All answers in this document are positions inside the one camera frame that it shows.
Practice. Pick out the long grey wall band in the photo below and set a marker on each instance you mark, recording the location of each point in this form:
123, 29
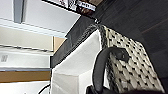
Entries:
18, 10

